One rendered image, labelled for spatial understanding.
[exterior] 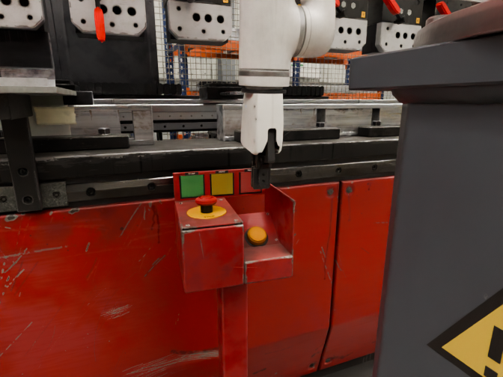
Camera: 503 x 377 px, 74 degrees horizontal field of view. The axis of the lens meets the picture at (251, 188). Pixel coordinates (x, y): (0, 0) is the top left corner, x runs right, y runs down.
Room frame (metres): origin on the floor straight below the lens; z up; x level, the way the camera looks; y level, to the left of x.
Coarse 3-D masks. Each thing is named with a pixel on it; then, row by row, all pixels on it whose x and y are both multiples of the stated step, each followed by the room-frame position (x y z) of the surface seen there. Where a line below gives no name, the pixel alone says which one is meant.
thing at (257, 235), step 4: (252, 228) 0.62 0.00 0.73; (256, 228) 0.62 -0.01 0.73; (260, 228) 0.62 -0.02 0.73; (248, 232) 0.61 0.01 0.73; (252, 232) 0.61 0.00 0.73; (256, 232) 0.61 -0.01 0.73; (260, 232) 0.61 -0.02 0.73; (264, 232) 0.62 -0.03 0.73; (248, 236) 0.60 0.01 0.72; (252, 236) 0.60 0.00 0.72; (256, 236) 0.60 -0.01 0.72; (260, 236) 0.60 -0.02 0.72; (264, 236) 0.61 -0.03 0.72; (252, 240) 0.60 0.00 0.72; (256, 240) 0.60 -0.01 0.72; (260, 240) 0.60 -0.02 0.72; (264, 240) 0.60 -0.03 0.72; (256, 244) 0.60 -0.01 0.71; (260, 244) 0.60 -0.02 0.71
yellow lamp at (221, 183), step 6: (216, 174) 0.67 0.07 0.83; (222, 174) 0.68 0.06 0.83; (228, 174) 0.68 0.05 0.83; (216, 180) 0.67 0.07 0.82; (222, 180) 0.68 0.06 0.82; (228, 180) 0.68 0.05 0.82; (216, 186) 0.67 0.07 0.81; (222, 186) 0.68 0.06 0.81; (228, 186) 0.68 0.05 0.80; (216, 192) 0.67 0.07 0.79; (222, 192) 0.68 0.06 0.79; (228, 192) 0.68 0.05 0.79
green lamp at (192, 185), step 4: (180, 176) 0.65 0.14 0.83; (184, 176) 0.65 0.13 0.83; (188, 176) 0.66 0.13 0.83; (192, 176) 0.66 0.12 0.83; (196, 176) 0.66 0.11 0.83; (200, 176) 0.66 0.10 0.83; (184, 180) 0.65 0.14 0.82; (188, 180) 0.66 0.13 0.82; (192, 180) 0.66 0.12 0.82; (196, 180) 0.66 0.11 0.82; (200, 180) 0.66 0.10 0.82; (184, 184) 0.65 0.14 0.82; (188, 184) 0.66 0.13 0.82; (192, 184) 0.66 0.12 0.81; (196, 184) 0.66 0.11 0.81; (200, 184) 0.66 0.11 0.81; (184, 188) 0.65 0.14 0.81; (188, 188) 0.66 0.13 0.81; (192, 188) 0.66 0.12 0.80; (196, 188) 0.66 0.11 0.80; (200, 188) 0.66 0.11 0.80; (184, 192) 0.65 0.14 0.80; (188, 192) 0.66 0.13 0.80; (192, 192) 0.66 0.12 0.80; (196, 192) 0.66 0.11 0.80; (200, 192) 0.66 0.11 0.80; (184, 196) 0.65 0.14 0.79; (188, 196) 0.66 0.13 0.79; (192, 196) 0.66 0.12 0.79; (196, 196) 0.66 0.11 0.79
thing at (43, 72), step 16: (0, 32) 0.74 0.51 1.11; (16, 32) 0.75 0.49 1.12; (32, 32) 0.76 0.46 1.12; (0, 48) 0.74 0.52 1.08; (16, 48) 0.75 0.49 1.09; (32, 48) 0.76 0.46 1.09; (48, 48) 0.77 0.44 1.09; (0, 64) 0.73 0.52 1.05; (16, 64) 0.74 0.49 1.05; (32, 64) 0.76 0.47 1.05; (48, 64) 0.77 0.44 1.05
